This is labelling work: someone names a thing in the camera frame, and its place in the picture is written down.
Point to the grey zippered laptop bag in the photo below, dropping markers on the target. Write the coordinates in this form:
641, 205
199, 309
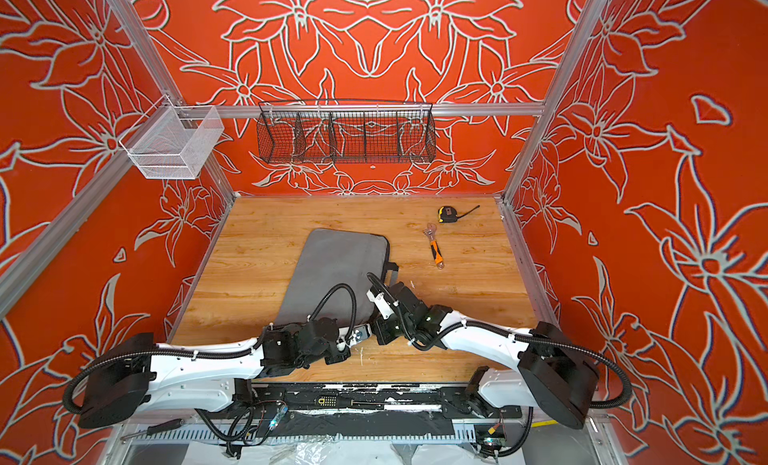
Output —
330, 257

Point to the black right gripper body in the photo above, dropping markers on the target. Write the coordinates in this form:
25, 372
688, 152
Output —
390, 321

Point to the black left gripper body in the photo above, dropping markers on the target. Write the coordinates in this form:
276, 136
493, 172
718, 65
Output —
333, 355

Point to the orange black adjustable wrench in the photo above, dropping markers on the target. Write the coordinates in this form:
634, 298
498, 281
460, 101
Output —
430, 233

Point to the yellow black tape measure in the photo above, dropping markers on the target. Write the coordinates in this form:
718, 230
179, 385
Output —
449, 214

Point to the white wire mesh basket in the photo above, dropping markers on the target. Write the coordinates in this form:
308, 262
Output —
174, 143

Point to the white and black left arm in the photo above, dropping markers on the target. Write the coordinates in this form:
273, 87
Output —
141, 375

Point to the grey slotted cable duct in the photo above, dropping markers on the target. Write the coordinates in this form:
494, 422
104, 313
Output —
429, 430

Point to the black wire wall basket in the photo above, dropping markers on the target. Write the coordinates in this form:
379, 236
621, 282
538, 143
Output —
352, 132

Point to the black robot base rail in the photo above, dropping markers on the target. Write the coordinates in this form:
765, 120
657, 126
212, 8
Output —
449, 400

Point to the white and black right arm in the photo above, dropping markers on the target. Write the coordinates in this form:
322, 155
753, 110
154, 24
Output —
539, 367

